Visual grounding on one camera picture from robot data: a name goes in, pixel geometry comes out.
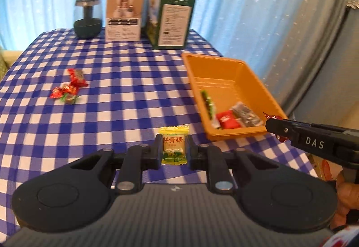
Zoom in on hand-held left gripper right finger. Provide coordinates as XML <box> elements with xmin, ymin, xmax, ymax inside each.
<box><xmin>185</xmin><ymin>135</ymin><xmax>284</xmax><ymax>194</ymax></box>

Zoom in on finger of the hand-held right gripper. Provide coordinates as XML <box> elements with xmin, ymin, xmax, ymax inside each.
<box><xmin>265</xmin><ymin>118</ymin><xmax>309</xmax><ymax>143</ymax></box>

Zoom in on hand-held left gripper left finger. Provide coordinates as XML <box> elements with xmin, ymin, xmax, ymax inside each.
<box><xmin>69</xmin><ymin>134</ymin><xmax>164</xmax><ymax>195</ymax></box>

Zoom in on red gold candy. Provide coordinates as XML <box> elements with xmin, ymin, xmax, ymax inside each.
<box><xmin>263</xmin><ymin>112</ymin><xmax>289</xmax><ymax>142</ymax></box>

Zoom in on yellow green candy packet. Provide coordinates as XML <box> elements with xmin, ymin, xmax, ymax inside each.
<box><xmin>159</xmin><ymin>126</ymin><xmax>190</xmax><ymax>165</ymax></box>

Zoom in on grey white snack packet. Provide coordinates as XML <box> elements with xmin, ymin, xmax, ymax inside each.
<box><xmin>231</xmin><ymin>102</ymin><xmax>265</xmax><ymax>127</ymax></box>

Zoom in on red snack packet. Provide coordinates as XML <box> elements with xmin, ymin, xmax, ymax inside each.
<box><xmin>216</xmin><ymin>110</ymin><xmax>242</xmax><ymax>130</ymax></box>

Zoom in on white green snack packet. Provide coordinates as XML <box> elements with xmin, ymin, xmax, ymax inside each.
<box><xmin>200</xmin><ymin>90</ymin><xmax>222</xmax><ymax>130</ymax></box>

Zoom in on orange plastic tray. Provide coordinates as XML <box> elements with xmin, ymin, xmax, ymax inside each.
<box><xmin>181</xmin><ymin>53</ymin><xmax>289</xmax><ymax>141</ymax></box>

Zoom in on red green candy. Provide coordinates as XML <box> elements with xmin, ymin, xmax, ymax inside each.
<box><xmin>50</xmin><ymin>85</ymin><xmax>80</xmax><ymax>104</ymax></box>

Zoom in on person's right hand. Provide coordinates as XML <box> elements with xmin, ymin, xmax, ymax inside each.
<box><xmin>329</xmin><ymin>171</ymin><xmax>359</xmax><ymax>232</ymax></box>

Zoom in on blue white checkered tablecloth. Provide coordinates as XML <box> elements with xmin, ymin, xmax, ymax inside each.
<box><xmin>0</xmin><ymin>26</ymin><xmax>317</xmax><ymax>239</ymax></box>

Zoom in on grey star curtain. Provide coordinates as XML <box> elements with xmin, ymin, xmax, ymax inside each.
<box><xmin>213</xmin><ymin>0</ymin><xmax>359</xmax><ymax>130</ymax></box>

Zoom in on red white printed clothing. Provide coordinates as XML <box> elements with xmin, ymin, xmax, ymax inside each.
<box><xmin>317</xmin><ymin>223</ymin><xmax>359</xmax><ymax>247</ymax></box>

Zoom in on grey lace-trimmed curtain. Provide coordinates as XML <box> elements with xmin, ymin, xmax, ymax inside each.
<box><xmin>344</xmin><ymin>0</ymin><xmax>359</xmax><ymax>130</ymax></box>

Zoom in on green carton box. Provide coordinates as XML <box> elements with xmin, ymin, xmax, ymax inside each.
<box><xmin>142</xmin><ymin>0</ymin><xmax>196</xmax><ymax>50</ymax></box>

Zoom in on beige product box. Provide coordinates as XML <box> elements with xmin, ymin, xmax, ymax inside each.
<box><xmin>106</xmin><ymin>0</ymin><xmax>145</xmax><ymax>42</ymax></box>

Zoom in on dark green humidifier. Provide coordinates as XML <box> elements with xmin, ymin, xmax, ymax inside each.
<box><xmin>73</xmin><ymin>0</ymin><xmax>102</xmax><ymax>39</ymax></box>

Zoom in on pale green sofa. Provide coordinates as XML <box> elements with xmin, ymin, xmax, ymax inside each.
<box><xmin>0</xmin><ymin>49</ymin><xmax>24</xmax><ymax>68</ymax></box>

